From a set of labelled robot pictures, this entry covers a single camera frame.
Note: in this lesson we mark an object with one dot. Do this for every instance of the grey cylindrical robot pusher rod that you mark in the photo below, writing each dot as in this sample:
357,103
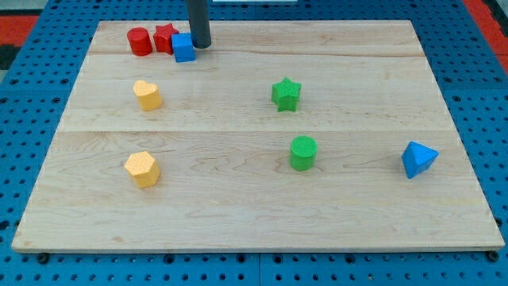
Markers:
199,23

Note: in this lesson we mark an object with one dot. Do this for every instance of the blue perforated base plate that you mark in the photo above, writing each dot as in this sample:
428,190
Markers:
39,81

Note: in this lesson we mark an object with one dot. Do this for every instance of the blue cube block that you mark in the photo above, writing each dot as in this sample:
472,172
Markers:
182,47

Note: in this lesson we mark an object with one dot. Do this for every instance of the yellow hexagon block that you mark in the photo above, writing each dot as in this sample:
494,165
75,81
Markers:
143,169

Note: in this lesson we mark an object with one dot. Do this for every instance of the yellow heart block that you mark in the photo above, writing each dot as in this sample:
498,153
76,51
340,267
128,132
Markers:
147,94

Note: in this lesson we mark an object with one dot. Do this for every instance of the red cylinder block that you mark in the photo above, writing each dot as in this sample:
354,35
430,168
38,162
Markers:
139,41

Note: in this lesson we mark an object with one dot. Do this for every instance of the light wooden board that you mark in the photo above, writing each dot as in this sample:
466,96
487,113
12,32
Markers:
226,183

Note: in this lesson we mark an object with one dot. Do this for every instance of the green cylinder block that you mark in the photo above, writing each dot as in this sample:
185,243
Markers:
303,152

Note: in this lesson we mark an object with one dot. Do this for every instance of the blue triangular prism block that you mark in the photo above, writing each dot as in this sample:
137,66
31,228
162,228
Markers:
417,158

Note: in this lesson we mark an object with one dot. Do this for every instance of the red star block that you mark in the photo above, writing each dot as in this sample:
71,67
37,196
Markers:
163,38

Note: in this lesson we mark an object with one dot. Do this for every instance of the green star block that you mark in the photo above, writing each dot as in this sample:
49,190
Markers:
285,95

